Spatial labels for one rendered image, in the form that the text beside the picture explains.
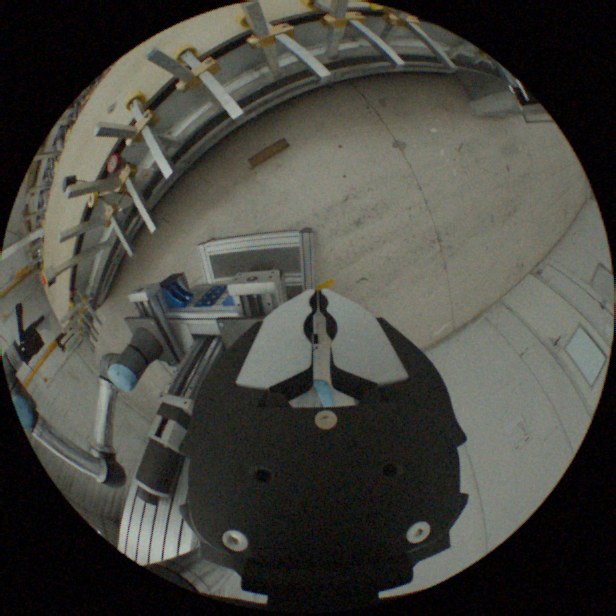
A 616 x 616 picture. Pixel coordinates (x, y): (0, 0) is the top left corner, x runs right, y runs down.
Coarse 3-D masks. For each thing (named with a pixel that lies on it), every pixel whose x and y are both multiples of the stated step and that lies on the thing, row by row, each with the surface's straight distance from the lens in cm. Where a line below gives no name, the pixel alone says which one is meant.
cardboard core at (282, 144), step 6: (282, 138) 147; (276, 144) 144; (282, 144) 143; (288, 144) 144; (264, 150) 145; (270, 150) 143; (276, 150) 144; (252, 156) 147; (258, 156) 144; (264, 156) 144; (270, 156) 146; (252, 162) 145; (258, 162) 145
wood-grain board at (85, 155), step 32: (256, 0) 123; (288, 0) 116; (352, 0) 120; (160, 32) 144; (192, 32) 116; (224, 32) 100; (128, 64) 142; (96, 96) 158; (64, 160) 178; (96, 160) 119; (64, 224) 168; (64, 256) 182; (64, 288) 216
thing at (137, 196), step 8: (120, 168) 102; (128, 184) 95; (136, 184) 94; (136, 192) 90; (136, 200) 89; (144, 200) 89; (144, 208) 86; (144, 216) 86; (152, 216) 85; (152, 224) 82; (152, 232) 83
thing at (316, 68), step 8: (280, 40) 74; (288, 40) 73; (288, 48) 71; (296, 48) 70; (296, 56) 69; (304, 56) 66; (312, 56) 66; (304, 64) 66; (312, 64) 64; (320, 64) 64; (312, 72) 64; (320, 72) 61; (328, 72) 62; (320, 80) 62
